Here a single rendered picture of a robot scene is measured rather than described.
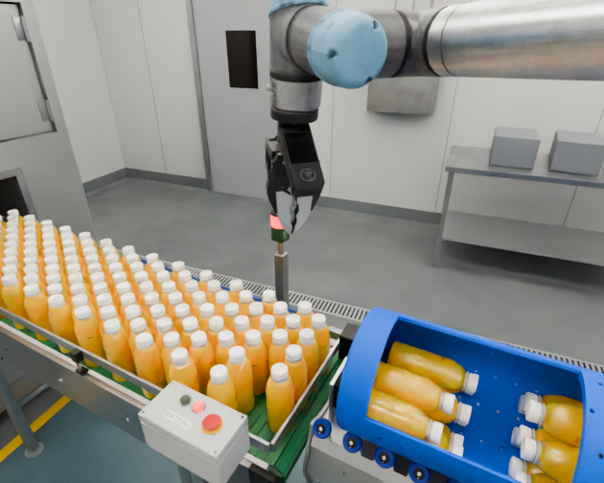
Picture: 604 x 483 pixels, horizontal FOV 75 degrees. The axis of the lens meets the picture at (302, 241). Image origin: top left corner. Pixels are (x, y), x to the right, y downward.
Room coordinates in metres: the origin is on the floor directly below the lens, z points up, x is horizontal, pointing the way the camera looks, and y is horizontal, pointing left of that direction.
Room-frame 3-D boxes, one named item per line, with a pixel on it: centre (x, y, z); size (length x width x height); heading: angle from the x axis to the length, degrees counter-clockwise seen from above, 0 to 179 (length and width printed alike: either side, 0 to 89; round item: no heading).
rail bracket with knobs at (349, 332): (0.89, -0.15, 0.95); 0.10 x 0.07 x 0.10; 152
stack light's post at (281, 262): (1.19, 0.07, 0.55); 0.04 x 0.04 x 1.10; 62
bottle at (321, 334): (0.85, -0.05, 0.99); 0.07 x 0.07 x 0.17
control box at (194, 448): (0.53, 0.22, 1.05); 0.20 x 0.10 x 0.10; 62
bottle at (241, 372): (0.72, 0.16, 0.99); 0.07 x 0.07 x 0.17
